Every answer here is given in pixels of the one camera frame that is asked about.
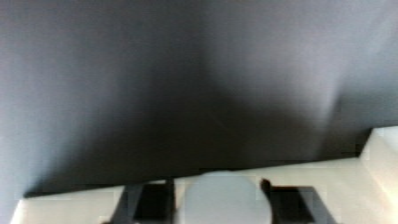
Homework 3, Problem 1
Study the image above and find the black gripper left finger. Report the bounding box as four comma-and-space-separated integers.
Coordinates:
113, 178, 177, 224

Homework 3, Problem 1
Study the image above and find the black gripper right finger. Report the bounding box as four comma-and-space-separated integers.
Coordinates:
260, 179, 338, 224

